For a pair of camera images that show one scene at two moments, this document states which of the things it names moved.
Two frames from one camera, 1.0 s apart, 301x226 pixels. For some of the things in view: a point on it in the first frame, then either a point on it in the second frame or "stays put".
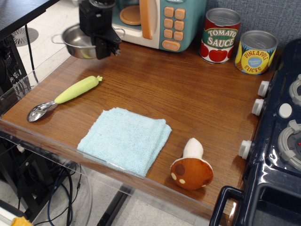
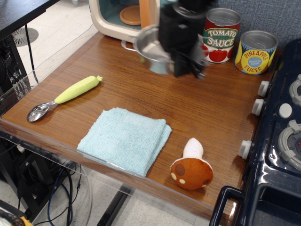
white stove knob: x=244 y=149 stays put
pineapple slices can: x=256 y=53 stays put
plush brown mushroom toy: x=192 y=172 stays put
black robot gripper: x=96 y=20 → x=179 y=27
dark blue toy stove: x=271 y=193 stays put
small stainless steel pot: x=79 y=44 → x=149 y=44
